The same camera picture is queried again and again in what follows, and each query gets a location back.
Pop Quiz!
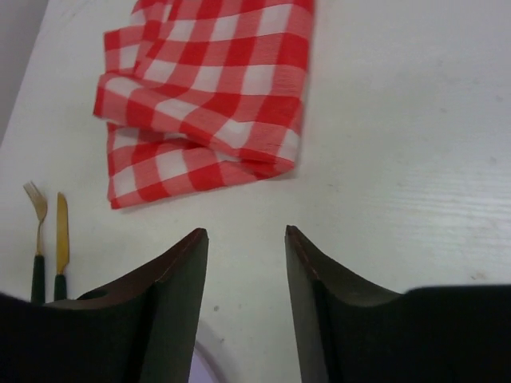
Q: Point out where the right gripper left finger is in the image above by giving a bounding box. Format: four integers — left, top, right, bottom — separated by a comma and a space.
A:
1, 228, 208, 382

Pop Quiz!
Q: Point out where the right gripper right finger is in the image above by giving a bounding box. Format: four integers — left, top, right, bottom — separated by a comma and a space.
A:
285, 226, 510, 382

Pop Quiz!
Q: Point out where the red white checkered cloth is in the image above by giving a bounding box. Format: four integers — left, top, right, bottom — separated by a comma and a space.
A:
93, 1, 315, 209

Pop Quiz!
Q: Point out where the purple plastic plate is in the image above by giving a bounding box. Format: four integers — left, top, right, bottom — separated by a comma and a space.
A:
188, 319, 232, 383

